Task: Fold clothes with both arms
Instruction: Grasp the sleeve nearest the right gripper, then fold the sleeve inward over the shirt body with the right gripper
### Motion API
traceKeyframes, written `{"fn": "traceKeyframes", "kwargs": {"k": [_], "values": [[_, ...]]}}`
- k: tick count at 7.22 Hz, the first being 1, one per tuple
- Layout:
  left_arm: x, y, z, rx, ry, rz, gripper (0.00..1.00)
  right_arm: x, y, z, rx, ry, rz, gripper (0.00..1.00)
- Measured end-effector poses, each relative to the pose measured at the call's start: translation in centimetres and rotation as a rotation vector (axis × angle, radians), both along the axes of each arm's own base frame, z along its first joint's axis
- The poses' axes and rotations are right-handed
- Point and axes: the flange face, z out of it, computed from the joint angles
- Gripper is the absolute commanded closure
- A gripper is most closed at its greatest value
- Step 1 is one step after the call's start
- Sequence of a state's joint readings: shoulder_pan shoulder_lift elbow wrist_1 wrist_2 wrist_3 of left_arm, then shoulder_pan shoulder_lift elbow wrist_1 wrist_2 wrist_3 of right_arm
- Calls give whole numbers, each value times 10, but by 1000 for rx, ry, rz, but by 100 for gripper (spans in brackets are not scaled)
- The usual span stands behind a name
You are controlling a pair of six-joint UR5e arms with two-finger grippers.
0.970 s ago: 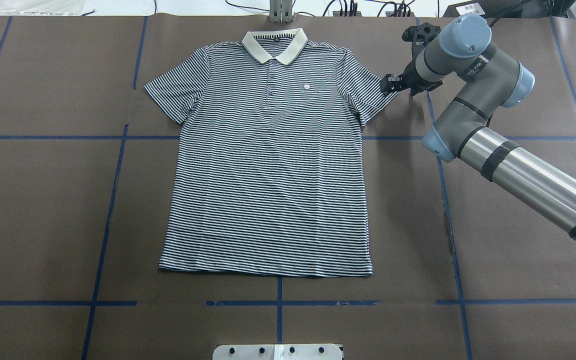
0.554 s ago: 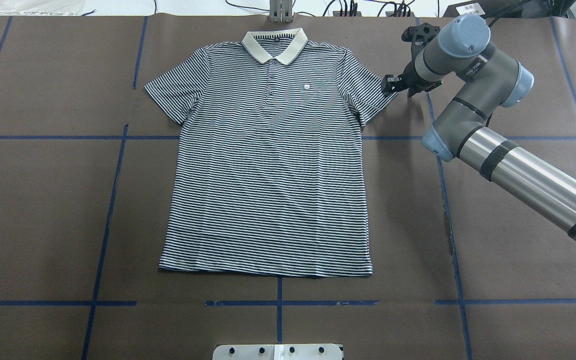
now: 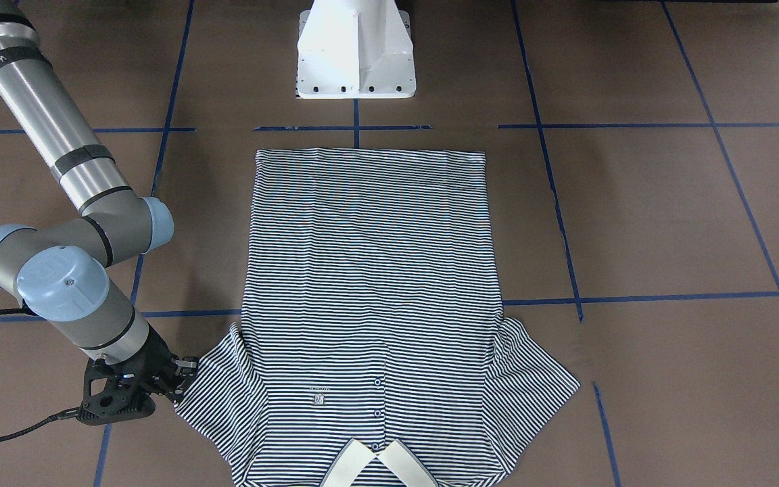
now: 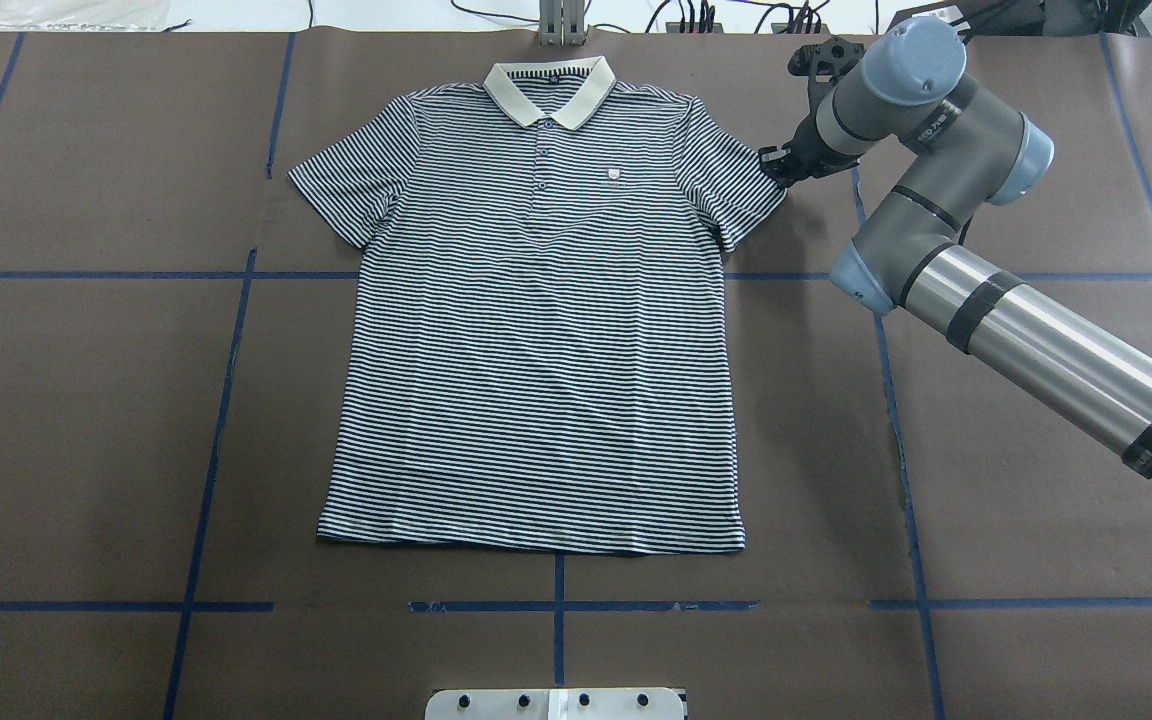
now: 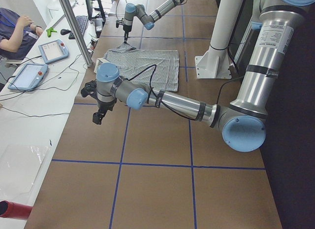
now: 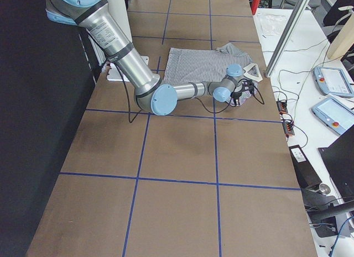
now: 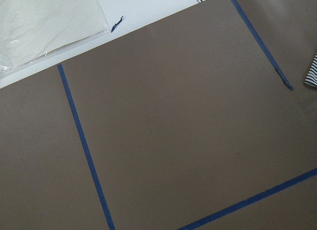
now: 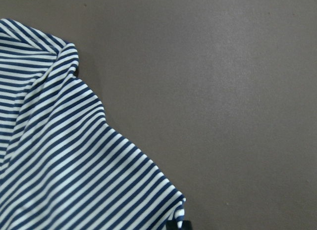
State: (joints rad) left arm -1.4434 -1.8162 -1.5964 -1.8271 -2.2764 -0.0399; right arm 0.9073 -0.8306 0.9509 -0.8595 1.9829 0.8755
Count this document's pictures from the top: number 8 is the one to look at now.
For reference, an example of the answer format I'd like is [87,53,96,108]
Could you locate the navy white striped polo shirt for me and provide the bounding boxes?
[0,19,185,230]

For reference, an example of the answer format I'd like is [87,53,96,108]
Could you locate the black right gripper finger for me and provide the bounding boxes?
[165,219,192,230]

